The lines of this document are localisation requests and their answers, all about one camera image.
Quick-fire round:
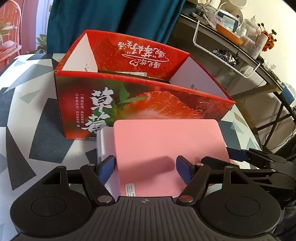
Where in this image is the pink power bank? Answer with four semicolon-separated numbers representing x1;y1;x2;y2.
97;120;230;198

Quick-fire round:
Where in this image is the pink room backdrop poster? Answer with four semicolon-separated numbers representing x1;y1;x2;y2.
0;0;48;70

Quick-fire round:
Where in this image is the dark metal desk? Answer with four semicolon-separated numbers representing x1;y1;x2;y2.
169;14;295;152

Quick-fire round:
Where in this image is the geometric patterned tablecloth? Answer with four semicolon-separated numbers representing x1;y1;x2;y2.
1;54;260;240

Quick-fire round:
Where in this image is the red strawberry cardboard box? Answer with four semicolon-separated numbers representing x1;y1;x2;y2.
55;30;234;140

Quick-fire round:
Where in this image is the orange flower bouquet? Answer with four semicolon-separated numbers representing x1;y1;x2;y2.
257;23;277;52

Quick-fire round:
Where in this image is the orange bowl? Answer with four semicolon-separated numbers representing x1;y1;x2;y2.
216;24;243;46

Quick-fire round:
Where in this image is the blue white tissue box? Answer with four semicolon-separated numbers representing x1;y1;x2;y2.
217;9;243;33

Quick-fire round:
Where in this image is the teal curtain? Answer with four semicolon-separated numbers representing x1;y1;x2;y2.
47;0;185;53

